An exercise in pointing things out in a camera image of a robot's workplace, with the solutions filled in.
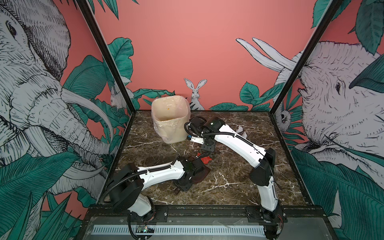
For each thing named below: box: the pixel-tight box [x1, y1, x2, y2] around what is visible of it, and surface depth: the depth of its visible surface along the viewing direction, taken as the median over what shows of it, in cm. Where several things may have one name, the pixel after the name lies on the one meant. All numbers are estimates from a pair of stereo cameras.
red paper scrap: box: [200, 156, 213, 165], surface depth 95 cm
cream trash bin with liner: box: [151, 95, 191, 144], surface depth 94 cm
